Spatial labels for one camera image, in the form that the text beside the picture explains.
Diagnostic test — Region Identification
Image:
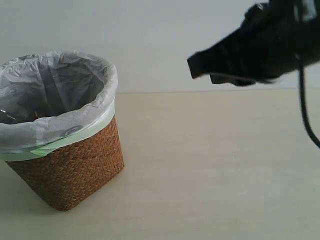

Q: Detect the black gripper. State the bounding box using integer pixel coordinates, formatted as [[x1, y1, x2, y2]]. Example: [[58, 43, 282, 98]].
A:
[[187, 0, 320, 87]]

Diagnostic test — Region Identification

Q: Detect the clear bottle red label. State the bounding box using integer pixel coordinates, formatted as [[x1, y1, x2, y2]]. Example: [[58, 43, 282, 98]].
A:
[[0, 109, 39, 125]]

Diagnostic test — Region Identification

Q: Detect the white plastic trash bag liner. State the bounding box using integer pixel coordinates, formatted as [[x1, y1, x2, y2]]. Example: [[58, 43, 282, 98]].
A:
[[0, 51, 118, 162]]

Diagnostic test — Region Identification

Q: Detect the brown woven wicker basket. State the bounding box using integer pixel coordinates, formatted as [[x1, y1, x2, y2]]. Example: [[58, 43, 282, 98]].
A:
[[7, 117, 125, 212]]

